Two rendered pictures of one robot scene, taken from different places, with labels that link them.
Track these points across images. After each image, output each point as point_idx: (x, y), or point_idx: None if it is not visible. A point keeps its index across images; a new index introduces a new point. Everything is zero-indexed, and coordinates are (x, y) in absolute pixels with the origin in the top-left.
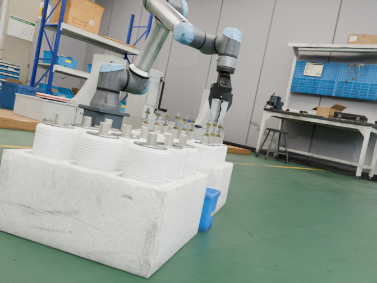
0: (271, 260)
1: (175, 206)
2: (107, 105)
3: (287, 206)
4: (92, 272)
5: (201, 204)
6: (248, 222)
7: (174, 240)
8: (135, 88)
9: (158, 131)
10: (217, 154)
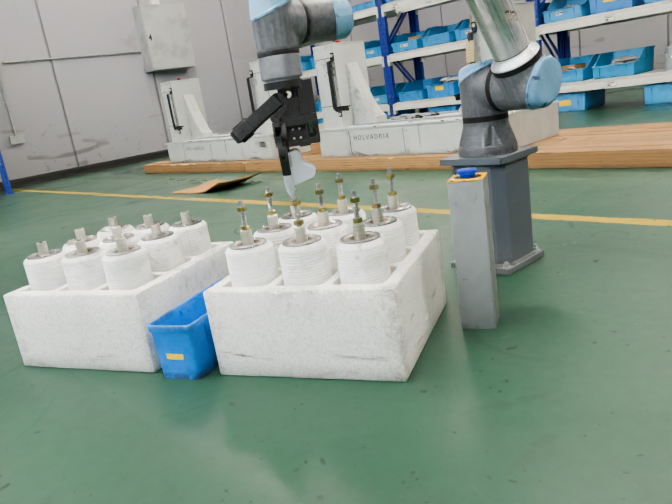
0: (56, 429)
1: (37, 315)
2: (461, 149)
3: (596, 501)
4: None
5: (136, 333)
6: (255, 413)
7: (63, 351)
8: (508, 100)
9: (381, 206)
10: (283, 264)
